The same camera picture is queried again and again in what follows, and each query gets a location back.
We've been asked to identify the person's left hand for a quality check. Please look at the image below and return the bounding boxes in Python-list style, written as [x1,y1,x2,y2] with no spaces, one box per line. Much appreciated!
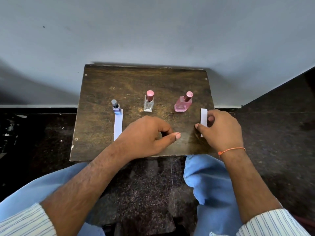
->
[115,116,181,161]

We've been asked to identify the person's right hand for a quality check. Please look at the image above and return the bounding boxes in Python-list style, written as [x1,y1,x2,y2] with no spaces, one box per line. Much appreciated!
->
[195,109,244,155]

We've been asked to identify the short white paper strip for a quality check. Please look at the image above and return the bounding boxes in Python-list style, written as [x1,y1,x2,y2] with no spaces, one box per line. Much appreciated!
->
[200,108,209,138]

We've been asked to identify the person's right forearm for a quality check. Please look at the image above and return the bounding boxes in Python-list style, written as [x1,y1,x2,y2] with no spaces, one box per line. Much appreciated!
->
[219,148,282,224]

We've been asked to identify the person's left forearm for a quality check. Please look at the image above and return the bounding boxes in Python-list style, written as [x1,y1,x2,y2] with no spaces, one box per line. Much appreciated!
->
[41,143,139,236]

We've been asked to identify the clear perfume bottle pink cap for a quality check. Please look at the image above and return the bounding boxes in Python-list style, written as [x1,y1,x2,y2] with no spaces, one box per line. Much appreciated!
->
[144,90,155,112]

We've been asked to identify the light blue trousers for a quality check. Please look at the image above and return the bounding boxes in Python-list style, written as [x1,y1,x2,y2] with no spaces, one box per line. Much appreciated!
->
[0,155,244,236]

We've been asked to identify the long white paper strip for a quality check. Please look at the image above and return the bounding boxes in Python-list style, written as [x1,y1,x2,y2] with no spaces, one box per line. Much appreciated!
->
[113,109,123,141]

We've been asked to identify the small blue perfume bottle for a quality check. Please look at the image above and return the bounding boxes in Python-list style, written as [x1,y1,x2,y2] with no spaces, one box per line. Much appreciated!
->
[111,99,122,115]

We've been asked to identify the white striped shirt sleeve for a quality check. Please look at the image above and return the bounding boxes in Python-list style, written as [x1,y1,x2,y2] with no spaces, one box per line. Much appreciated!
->
[0,203,57,236]
[236,208,311,236]

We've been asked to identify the orange thread bracelet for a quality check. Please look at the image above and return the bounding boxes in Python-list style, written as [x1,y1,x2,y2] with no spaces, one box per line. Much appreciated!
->
[218,147,246,156]

